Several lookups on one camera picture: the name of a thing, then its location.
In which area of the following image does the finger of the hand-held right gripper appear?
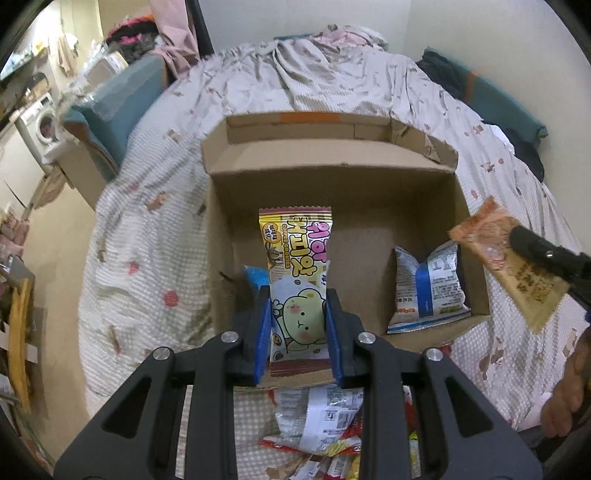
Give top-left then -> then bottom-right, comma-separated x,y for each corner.
507,224 -> 591,296

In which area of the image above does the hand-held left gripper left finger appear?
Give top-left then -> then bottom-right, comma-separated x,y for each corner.
54,285 -> 273,480

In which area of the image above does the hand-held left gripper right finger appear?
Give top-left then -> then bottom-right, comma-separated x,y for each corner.
323,290 -> 543,480

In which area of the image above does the orange snack packet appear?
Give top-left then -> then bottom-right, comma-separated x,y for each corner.
449,196 -> 571,335

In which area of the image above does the yellow bear print snack packet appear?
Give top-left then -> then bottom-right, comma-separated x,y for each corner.
259,206 -> 338,379

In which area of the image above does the pile of snack packets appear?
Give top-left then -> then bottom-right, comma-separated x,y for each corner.
261,383 -> 419,480

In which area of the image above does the white and blue snack packet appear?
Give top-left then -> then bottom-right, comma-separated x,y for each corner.
387,241 -> 472,335

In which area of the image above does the cardboard box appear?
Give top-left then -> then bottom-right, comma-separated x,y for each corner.
201,111 -> 491,393

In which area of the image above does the person's right hand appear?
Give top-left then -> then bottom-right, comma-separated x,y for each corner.
540,330 -> 591,437

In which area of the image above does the light blue snack packet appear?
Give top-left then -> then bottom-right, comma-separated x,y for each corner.
243,264 -> 271,301

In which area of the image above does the dark cloth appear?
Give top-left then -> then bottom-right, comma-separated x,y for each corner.
510,138 -> 546,183

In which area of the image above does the checkered bed quilt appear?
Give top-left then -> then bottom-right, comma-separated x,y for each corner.
78,37 -> 587,480

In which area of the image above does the teal blanket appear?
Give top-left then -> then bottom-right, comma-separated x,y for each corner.
416,46 -> 550,139

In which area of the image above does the wooden chair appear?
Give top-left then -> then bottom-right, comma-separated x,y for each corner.
0,256 -> 38,411

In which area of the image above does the beige side cabinet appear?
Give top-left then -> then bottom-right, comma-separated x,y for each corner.
55,141 -> 121,210

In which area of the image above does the brown floor mat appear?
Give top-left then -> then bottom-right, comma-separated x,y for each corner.
30,168 -> 65,206

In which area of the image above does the teal cushion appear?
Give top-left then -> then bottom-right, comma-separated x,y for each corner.
62,55 -> 169,181

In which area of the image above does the pink crumpled blanket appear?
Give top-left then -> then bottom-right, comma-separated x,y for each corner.
272,25 -> 389,51

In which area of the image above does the white counter cabinet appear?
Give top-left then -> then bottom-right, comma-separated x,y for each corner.
0,124 -> 44,208

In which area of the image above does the white washing machine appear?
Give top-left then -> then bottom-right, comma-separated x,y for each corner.
16,95 -> 63,162

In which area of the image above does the white plastic container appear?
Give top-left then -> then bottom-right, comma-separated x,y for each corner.
88,51 -> 130,84

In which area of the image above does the pink hanging garment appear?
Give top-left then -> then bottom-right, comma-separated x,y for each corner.
150,0 -> 199,77

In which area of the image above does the heap of clothes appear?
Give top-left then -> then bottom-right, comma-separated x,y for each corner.
106,16 -> 160,61

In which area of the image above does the beige hanging towel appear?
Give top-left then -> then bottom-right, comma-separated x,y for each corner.
58,34 -> 79,77

